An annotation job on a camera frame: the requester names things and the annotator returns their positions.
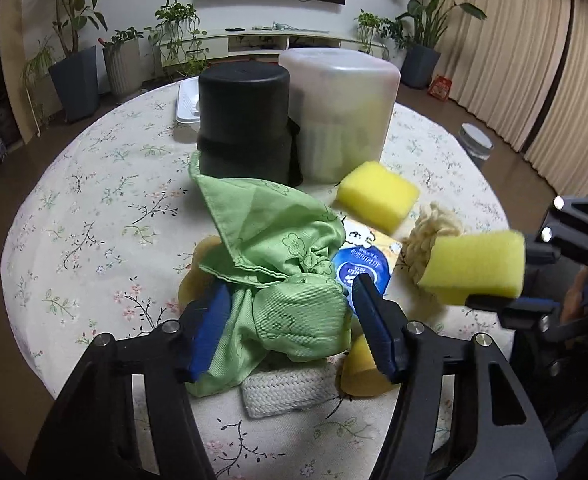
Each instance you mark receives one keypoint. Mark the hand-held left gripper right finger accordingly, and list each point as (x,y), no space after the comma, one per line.
(376,332)

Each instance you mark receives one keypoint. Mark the dark tapered plant pot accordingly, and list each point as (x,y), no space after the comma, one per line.
(420,66)

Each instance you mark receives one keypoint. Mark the tall leafy plant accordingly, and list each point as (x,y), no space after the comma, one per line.
(68,0)

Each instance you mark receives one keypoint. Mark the round floral table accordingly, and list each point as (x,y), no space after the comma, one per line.
(98,185)

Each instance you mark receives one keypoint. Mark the black cylindrical container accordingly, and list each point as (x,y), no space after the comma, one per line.
(244,110)

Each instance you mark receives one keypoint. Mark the small plant in ribbed pot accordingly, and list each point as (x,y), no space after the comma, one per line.
(123,36)

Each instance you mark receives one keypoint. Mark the dark square plant pot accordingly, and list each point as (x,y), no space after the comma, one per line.
(76,82)

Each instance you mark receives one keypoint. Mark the grey round tin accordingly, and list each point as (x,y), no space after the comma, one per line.
(475,141)

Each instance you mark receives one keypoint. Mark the large broad-leaf plant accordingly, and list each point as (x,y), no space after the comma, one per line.
(426,5)

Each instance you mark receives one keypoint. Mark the beige upright panel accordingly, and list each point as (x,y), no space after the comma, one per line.
(12,60)

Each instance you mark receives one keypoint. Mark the blue and cream tissue packet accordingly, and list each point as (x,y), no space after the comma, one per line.
(359,260)

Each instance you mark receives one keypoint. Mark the person's leg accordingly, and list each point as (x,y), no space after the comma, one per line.
(584,442)

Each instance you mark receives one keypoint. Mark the trailing vine plant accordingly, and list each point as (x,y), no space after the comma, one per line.
(176,30)

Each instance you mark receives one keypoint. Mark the translucent white cylindrical container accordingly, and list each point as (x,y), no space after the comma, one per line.
(344,110)

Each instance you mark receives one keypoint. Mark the red box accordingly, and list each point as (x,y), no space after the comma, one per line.
(440,88)

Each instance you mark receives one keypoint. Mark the white ribbed plant pot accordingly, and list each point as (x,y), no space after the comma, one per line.
(122,67)

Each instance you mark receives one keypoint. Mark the white television cabinet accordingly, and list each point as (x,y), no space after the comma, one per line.
(254,40)

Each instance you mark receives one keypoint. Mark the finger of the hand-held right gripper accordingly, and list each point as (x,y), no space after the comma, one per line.
(569,225)
(529,306)

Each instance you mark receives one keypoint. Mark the beige curtain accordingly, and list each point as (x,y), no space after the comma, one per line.
(524,60)

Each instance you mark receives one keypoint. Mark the thin grassy plant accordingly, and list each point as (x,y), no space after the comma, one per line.
(36,65)

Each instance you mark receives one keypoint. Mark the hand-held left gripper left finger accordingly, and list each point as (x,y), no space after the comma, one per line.
(207,332)

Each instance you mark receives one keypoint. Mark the white plastic tray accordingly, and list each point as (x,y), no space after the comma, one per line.
(186,107)

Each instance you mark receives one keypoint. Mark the orange round sponge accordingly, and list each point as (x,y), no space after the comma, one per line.
(196,275)
(359,370)

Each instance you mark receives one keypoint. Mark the yellow rectangular sponge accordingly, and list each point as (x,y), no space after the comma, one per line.
(474,267)
(379,195)

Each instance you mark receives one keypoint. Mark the green floral cloth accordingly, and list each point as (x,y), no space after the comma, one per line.
(264,240)

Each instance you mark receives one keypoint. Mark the small leafy plant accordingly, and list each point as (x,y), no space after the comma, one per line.
(371,27)

